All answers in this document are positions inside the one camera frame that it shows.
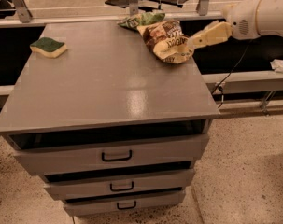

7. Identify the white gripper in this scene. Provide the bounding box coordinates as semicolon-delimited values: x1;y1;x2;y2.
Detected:
187;0;261;49

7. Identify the brown sea salt chip bag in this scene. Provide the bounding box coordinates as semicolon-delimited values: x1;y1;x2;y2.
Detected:
137;21;193;64

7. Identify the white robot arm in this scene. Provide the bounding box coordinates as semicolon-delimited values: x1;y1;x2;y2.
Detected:
188;0;283;50

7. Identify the green jalapeno chip bag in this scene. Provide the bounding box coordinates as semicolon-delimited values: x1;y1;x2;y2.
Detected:
117;12;165;30

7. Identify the grey drawer cabinet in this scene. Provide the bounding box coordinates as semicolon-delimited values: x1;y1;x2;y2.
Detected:
0;21;219;204

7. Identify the green and yellow sponge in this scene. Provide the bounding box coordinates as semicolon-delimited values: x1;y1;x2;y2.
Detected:
30;37;67;58

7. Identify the bottom grey drawer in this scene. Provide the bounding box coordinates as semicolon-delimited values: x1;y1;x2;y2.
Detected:
64;190;185;217

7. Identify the grey drawer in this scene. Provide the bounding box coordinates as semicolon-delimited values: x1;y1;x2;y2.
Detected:
44;169;195;201
64;190;185;217
15;134;209;175

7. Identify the top grey drawer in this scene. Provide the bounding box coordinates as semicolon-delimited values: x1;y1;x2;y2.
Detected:
15;134;209;175

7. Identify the middle grey drawer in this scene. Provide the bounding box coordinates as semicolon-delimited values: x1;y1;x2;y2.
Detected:
44;169;195;201

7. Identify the black cable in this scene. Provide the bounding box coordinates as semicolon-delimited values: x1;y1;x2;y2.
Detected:
210;39;253;109

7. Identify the white packet on rail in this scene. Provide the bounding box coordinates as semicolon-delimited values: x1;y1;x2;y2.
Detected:
270;59;283;73

